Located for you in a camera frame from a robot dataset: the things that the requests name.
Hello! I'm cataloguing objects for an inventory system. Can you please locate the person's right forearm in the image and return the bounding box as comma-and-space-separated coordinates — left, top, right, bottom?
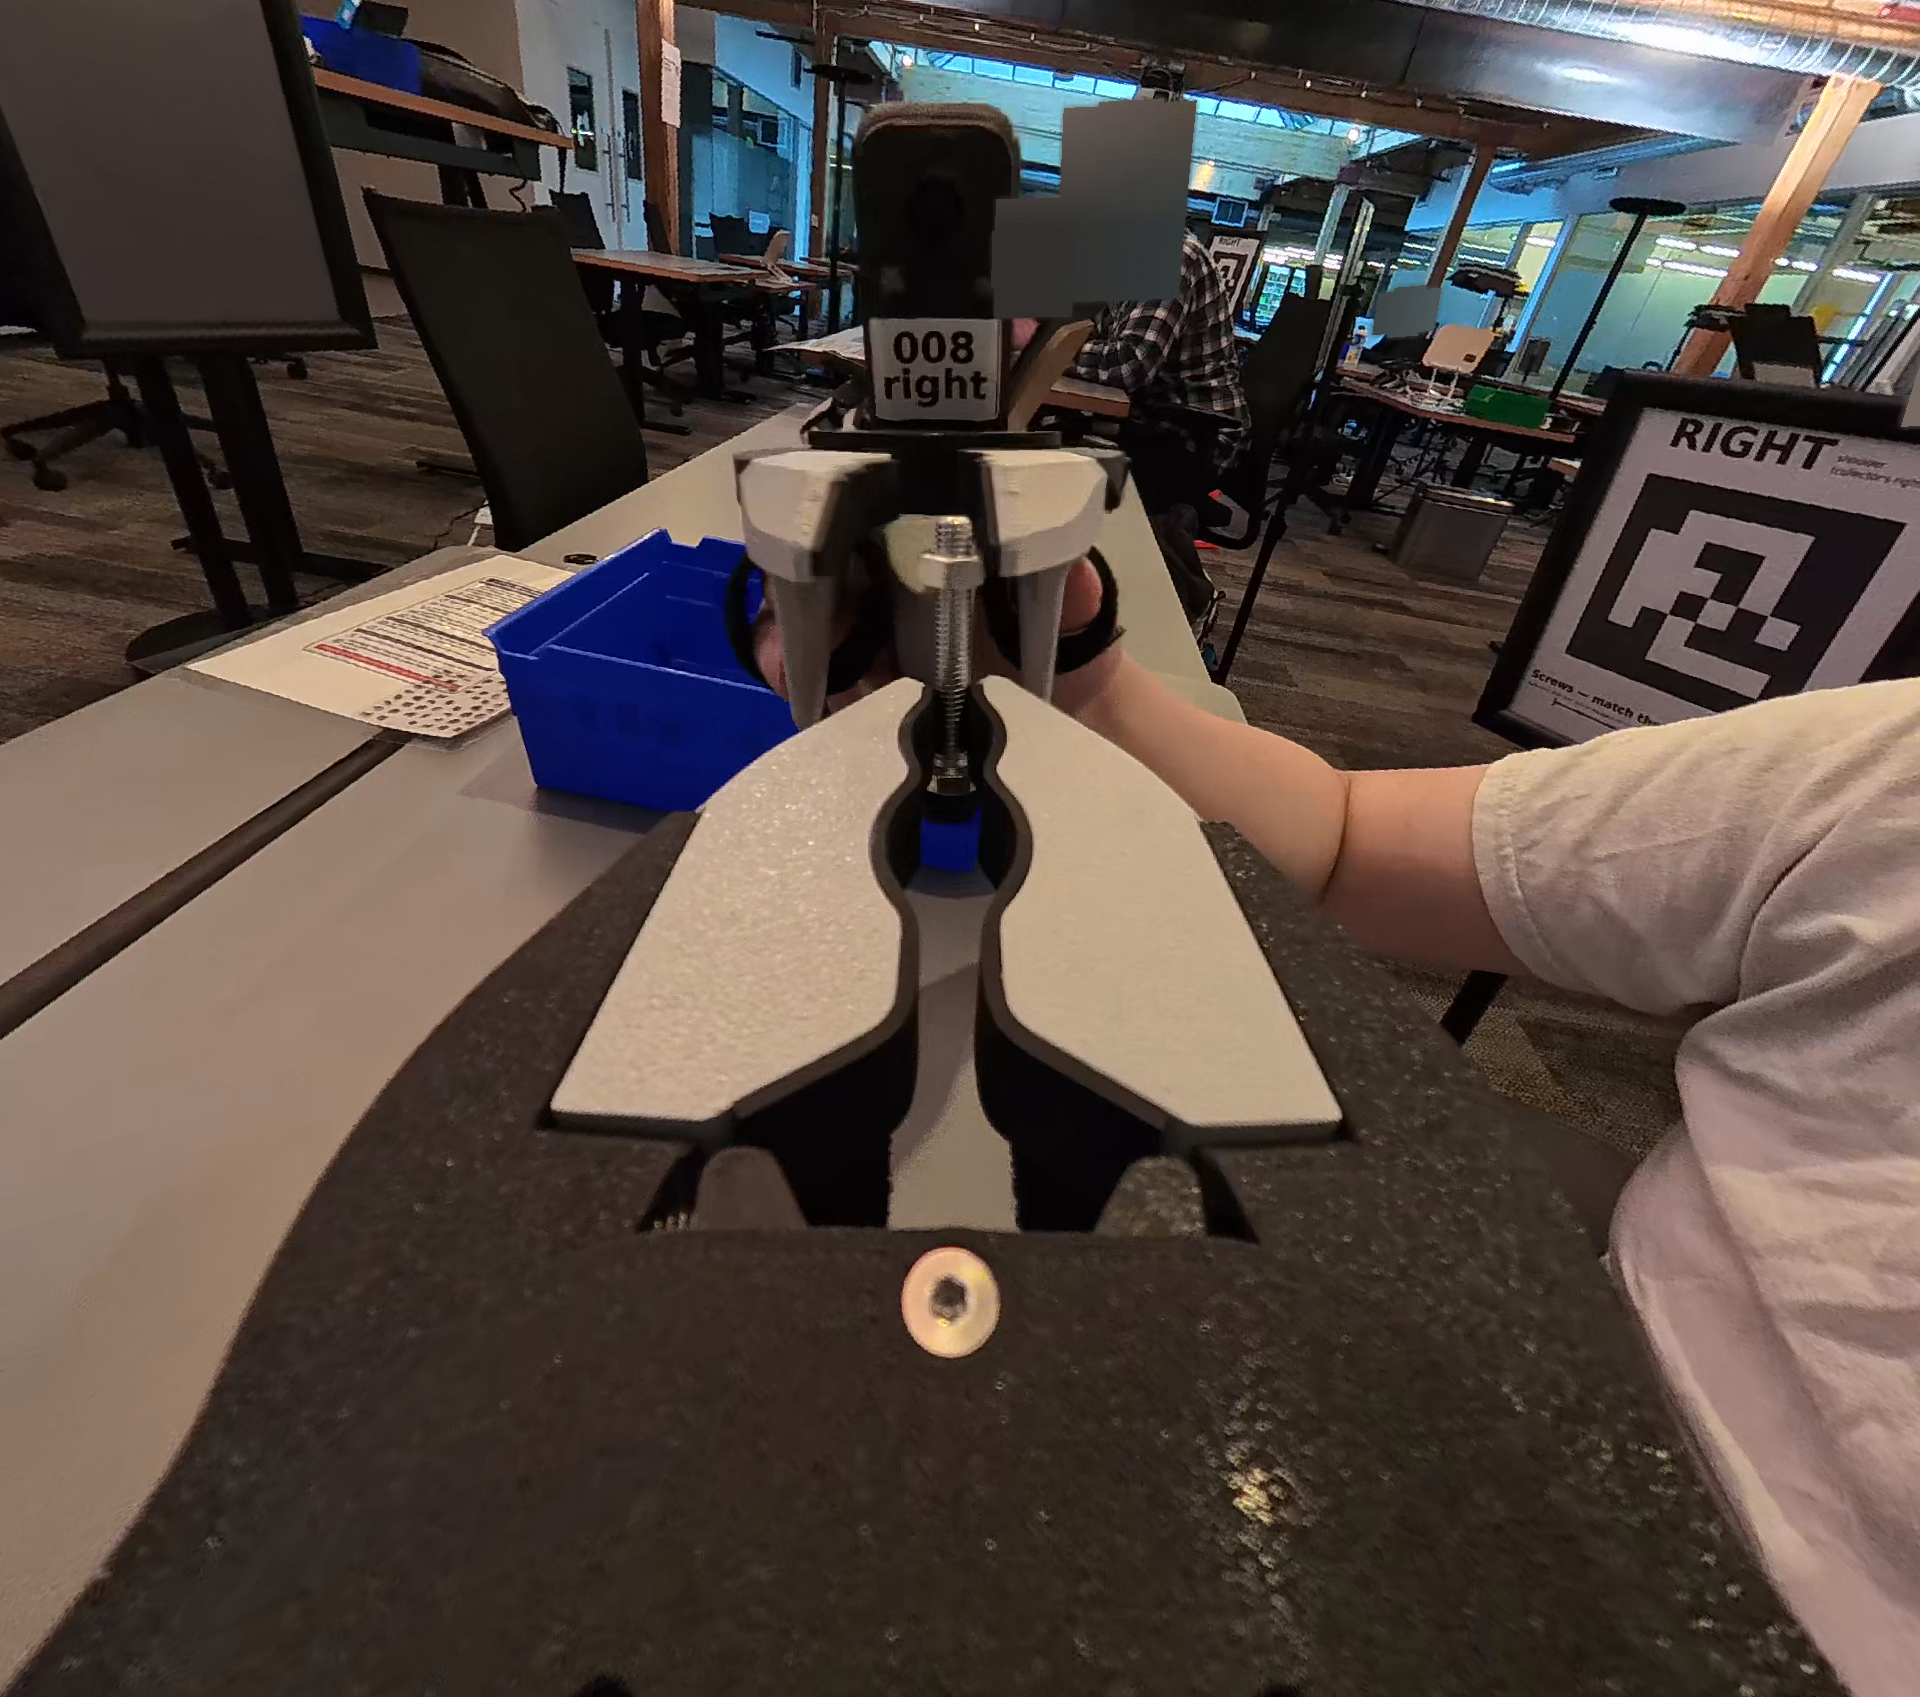
1071, 655, 1501, 978

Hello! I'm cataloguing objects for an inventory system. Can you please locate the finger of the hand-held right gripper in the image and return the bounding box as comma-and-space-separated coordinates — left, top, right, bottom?
734, 453, 881, 726
973, 449, 1129, 700

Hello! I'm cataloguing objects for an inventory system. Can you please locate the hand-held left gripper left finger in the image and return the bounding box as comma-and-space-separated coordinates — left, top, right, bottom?
547, 677, 931, 1145

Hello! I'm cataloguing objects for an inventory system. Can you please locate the black bag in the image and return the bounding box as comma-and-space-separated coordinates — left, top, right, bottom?
411, 38, 564, 139

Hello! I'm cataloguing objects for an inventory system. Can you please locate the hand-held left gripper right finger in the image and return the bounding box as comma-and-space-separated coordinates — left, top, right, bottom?
971, 675, 1348, 1154

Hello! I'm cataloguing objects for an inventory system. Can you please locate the black tripod stand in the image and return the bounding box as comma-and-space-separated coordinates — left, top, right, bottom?
1212, 189, 1379, 687

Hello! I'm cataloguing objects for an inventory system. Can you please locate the long thin silver bolt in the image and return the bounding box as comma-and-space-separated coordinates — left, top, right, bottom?
922, 519, 985, 786

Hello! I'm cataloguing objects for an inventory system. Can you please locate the person's right hand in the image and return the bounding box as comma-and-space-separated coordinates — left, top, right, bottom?
749, 549, 1160, 743

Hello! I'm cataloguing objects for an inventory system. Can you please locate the blue plastic bin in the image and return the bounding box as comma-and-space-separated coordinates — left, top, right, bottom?
485, 531, 983, 874
299, 8, 426, 96

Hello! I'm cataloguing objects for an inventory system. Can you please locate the black easel board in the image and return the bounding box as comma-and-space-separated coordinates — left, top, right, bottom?
0, 0, 392, 670

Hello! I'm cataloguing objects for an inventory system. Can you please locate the brown wooden post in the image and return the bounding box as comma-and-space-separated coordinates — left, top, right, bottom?
1672, 77, 1884, 379
630, 0, 685, 258

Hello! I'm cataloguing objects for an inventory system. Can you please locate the RIGHT marker sign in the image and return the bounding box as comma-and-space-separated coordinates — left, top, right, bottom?
1473, 369, 1920, 750

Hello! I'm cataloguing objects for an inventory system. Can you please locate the printed paper sheet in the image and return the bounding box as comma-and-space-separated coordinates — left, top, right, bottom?
185, 552, 580, 738

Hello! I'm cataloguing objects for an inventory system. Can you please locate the grey metal box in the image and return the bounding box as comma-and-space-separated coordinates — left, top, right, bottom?
1392, 482, 1518, 581

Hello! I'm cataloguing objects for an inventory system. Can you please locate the wooden desk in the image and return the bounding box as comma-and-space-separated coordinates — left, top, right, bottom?
569, 244, 819, 409
1333, 362, 1591, 528
311, 69, 580, 214

